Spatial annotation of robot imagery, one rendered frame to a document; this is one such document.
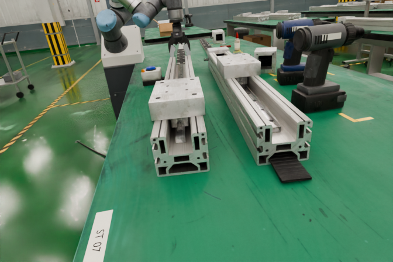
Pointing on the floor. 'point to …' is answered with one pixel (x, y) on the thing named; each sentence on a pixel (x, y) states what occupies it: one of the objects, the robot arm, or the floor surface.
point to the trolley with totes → (14, 78)
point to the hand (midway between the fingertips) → (181, 60)
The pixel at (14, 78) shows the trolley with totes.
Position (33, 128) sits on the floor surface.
